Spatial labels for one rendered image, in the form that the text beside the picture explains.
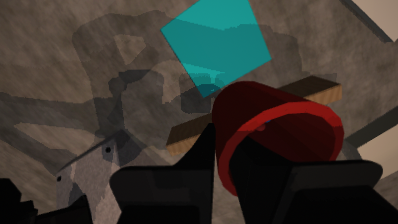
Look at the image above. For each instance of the dark red marble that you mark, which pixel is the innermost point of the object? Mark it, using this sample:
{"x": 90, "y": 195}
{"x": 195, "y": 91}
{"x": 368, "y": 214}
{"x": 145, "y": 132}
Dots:
{"x": 261, "y": 127}

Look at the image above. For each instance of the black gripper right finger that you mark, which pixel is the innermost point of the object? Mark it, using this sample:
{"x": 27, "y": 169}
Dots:
{"x": 265, "y": 182}

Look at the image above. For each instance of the tan flat rectangular pad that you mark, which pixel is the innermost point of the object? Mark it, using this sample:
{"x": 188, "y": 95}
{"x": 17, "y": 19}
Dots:
{"x": 378, "y": 142}

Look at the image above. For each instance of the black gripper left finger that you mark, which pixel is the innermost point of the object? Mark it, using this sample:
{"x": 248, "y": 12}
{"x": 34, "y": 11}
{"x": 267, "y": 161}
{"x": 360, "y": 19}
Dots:
{"x": 189, "y": 182}

